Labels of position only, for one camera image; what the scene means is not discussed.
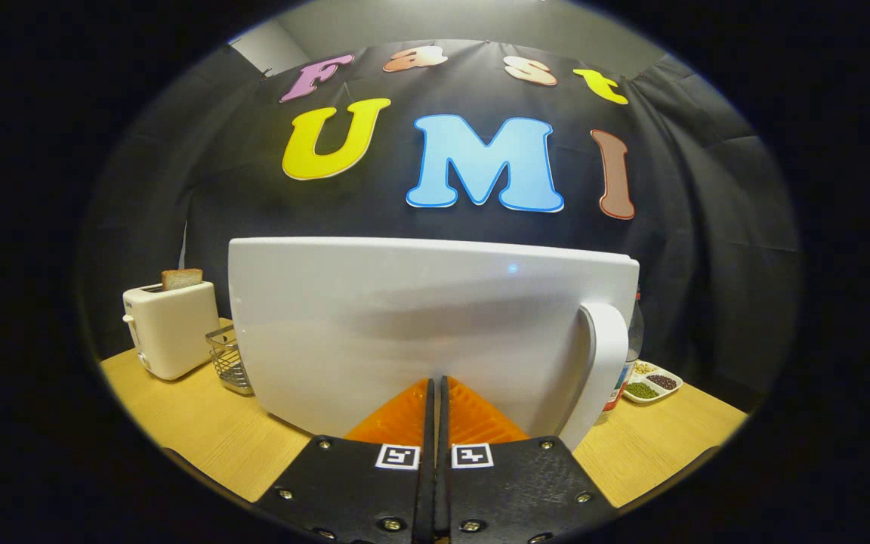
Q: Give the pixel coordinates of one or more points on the clear plastic bottle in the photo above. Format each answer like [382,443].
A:
[635,336]

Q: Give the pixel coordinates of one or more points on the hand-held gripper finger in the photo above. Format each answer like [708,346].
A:
[426,468]
[444,468]

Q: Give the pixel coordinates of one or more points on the toast slice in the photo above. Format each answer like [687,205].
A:
[182,279]

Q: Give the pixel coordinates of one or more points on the white toaster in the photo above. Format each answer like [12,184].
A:
[174,329]

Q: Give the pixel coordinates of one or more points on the white microwave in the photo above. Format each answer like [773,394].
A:
[405,325]

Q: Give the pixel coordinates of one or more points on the white divided seed tray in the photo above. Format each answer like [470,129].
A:
[650,383]

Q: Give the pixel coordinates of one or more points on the black backdrop cloth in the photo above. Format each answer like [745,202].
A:
[216,151]

